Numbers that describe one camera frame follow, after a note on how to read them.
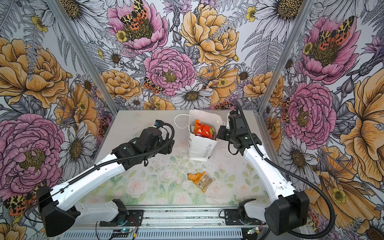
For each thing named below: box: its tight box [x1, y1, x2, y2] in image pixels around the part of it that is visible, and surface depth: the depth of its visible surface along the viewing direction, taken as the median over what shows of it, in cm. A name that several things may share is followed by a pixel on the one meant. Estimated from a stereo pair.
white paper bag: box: [188, 127, 219, 162], surface depth 81 cm
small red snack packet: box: [198, 122, 217, 140], surface depth 87 cm
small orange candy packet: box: [187, 171, 205, 184], surface depth 89 cm
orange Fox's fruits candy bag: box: [193, 119, 212, 138], surface depth 87 cm
